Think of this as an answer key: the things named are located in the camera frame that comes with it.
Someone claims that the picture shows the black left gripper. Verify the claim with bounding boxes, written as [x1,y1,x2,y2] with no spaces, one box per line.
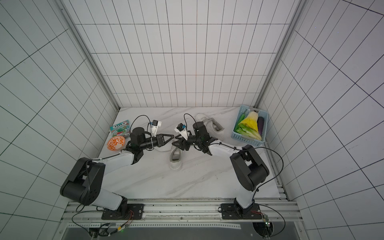
[140,133,174,149]

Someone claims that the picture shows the light blue plastic basket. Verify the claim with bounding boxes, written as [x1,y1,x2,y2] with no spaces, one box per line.
[232,105,269,147]

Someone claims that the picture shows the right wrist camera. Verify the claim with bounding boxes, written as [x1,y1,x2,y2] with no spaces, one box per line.
[175,123,190,140]

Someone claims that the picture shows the white sneaker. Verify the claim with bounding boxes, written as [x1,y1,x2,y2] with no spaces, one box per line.
[159,143,183,171]
[196,113,225,138]

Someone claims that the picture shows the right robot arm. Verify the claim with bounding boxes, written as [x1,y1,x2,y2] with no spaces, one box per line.
[173,122,270,210]

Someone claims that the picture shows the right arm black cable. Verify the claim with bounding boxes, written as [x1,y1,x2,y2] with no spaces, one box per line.
[250,146,285,238]

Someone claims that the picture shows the purple eggplant toy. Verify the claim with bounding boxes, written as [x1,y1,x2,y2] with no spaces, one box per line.
[257,117,265,136]

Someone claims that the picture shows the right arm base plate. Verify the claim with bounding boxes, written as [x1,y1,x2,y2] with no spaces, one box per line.
[218,204,263,220]

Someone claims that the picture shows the orange patterned bowl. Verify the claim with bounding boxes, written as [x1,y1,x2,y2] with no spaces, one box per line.
[107,136,126,151]

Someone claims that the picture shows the green chili pepper toy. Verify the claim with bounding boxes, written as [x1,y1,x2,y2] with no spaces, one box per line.
[237,111,248,126]

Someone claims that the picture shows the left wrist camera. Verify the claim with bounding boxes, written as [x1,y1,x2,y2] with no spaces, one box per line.
[150,120,162,137]

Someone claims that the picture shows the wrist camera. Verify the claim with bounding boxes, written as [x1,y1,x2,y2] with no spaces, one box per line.
[150,120,162,137]
[175,123,190,140]

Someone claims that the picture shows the green snack packet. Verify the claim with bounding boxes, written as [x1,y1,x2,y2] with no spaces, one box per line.
[110,120,130,138]

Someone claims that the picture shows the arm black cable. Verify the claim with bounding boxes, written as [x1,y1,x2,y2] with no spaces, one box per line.
[70,205,134,238]
[250,146,285,238]

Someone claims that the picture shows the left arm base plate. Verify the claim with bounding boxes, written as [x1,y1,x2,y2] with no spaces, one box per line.
[101,203,145,221]

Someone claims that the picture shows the green lettuce toy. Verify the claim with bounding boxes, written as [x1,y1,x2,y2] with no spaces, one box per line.
[235,124,262,141]

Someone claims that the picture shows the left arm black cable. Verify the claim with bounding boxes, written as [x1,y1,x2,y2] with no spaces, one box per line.
[70,205,134,238]

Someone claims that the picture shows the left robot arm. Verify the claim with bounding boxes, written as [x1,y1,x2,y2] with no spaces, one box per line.
[60,127,175,213]

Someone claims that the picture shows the aluminium mounting rail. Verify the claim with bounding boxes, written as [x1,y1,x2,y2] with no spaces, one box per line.
[61,199,303,229]

